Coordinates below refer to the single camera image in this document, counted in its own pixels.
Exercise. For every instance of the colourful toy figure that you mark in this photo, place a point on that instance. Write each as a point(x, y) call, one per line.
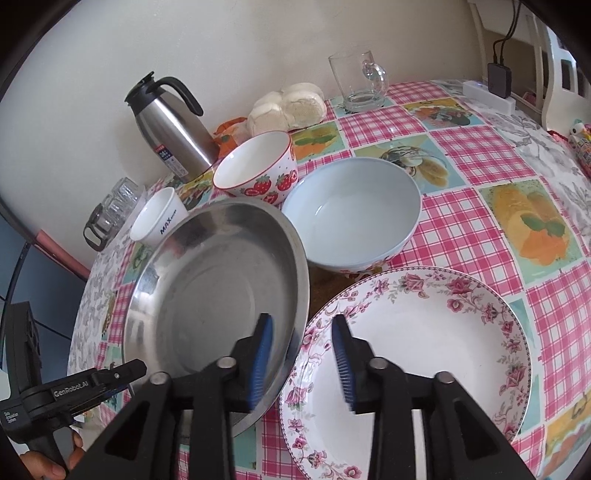
point(582, 147)

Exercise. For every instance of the clear drinking glass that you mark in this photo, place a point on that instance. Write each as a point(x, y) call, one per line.
point(117, 212)
point(134, 191)

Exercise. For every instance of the pink bar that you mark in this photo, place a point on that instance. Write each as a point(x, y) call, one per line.
point(62, 256)

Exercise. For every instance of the pink floral ceramic plate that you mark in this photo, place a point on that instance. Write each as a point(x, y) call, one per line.
point(425, 341)

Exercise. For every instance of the white wooden chair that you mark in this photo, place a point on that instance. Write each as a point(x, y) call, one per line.
point(551, 106)

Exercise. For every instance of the white cup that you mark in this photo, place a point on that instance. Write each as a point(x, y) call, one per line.
point(154, 214)

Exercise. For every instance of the person's left hand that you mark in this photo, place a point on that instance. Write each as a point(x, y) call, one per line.
point(41, 468)

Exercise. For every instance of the black charger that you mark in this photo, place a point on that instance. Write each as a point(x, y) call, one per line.
point(500, 79)

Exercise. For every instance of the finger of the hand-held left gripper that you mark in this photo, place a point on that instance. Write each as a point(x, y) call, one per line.
point(120, 376)

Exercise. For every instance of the light blue bowl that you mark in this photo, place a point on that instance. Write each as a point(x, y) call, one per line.
point(355, 212)

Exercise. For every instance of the bag of white steamed buns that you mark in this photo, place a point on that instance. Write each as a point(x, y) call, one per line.
point(291, 108)

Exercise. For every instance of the strawberry print bowl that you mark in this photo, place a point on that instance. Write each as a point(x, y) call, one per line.
point(258, 161)

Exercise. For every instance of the clear glass mug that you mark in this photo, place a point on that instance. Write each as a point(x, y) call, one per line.
point(353, 78)

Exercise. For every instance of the stainless steel thermos jug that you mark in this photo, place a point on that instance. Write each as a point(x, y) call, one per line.
point(175, 134)

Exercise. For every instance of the pink checked tablecloth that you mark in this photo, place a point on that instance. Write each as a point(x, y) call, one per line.
point(461, 230)

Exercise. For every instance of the orange snack packet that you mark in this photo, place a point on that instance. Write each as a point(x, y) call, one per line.
point(227, 138)

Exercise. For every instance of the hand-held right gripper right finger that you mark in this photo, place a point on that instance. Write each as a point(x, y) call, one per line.
point(341, 364)

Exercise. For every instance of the stainless steel plate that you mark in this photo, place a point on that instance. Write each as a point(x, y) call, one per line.
point(203, 286)

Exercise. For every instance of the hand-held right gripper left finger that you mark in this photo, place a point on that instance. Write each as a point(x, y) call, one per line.
point(261, 360)

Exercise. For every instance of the white power strip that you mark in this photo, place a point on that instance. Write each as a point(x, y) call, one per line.
point(489, 99)

